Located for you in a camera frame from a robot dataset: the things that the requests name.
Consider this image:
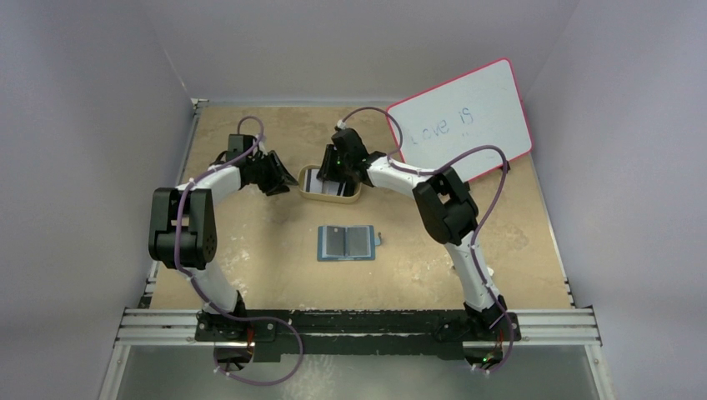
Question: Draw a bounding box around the credit cards stack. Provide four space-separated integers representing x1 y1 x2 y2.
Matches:
303 168 358 198

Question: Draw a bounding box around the tan oval tray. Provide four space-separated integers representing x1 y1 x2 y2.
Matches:
298 165 362 204

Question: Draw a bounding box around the white grey credit card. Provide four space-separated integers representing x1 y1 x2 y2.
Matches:
323 226 346 258

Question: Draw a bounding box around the grey striped credit card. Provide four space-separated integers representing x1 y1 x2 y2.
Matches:
347 226 370 258

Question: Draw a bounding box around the blue card holder wallet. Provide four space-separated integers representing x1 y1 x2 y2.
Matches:
317 225 382 262

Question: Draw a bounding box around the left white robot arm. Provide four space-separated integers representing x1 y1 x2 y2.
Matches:
148 134 297 341

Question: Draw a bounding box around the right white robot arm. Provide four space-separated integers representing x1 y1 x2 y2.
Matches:
331 127 512 339

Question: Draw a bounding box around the pink framed whiteboard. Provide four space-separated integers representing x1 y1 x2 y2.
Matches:
387 58 533 181

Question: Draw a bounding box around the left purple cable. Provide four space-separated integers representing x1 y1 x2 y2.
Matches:
173 116 305 388

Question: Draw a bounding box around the purple cable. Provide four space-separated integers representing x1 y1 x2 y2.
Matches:
173 116 305 388
339 107 514 377

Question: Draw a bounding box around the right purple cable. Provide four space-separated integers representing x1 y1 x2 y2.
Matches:
339 107 514 377

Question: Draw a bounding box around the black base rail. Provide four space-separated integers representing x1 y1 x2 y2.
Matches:
194 309 522 367

